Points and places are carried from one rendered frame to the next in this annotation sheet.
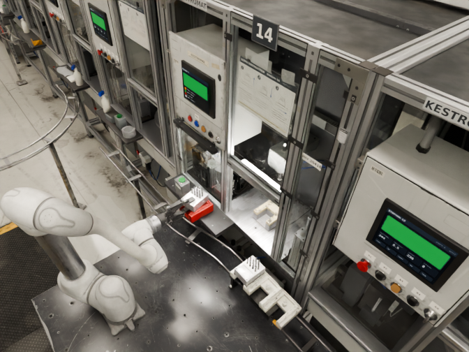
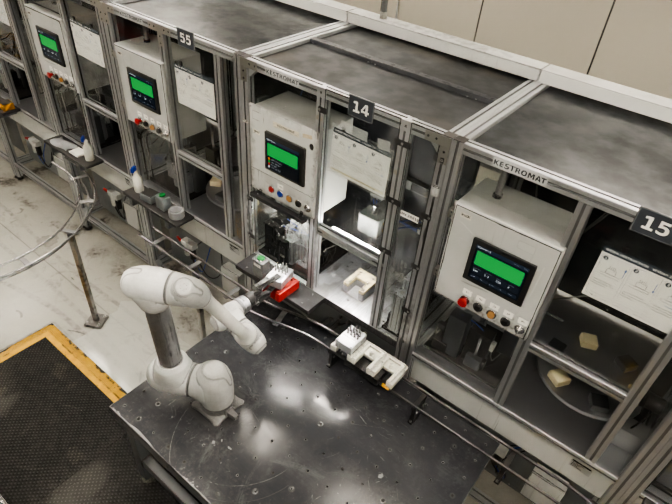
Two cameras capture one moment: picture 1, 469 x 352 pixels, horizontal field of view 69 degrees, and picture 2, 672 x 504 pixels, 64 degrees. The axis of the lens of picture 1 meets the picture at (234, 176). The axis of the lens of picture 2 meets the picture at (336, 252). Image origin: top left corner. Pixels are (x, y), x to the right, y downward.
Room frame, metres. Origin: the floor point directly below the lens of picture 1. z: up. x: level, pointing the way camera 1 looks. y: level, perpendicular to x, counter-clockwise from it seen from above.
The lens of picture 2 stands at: (-0.75, 0.40, 2.88)
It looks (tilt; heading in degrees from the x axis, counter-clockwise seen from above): 39 degrees down; 347
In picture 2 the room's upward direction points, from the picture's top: 5 degrees clockwise
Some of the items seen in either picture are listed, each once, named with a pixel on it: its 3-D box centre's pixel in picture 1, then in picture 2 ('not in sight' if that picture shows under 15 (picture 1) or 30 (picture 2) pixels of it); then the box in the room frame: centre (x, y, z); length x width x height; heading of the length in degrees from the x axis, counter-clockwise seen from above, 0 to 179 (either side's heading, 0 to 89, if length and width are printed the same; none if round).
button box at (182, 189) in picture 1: (183, 186); (262, 265); (1.46, 0.30, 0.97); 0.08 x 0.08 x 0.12; 42
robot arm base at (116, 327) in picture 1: (123, 312); (220, 403); (0.79, 0.54, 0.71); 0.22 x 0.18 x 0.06; 42
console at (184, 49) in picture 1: (215, 85); (297, 153); (1.56, 0.12, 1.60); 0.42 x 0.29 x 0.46; 42
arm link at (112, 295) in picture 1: (114, 295); (213, 382); (0.81, 0.56, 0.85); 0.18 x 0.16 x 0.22; 70
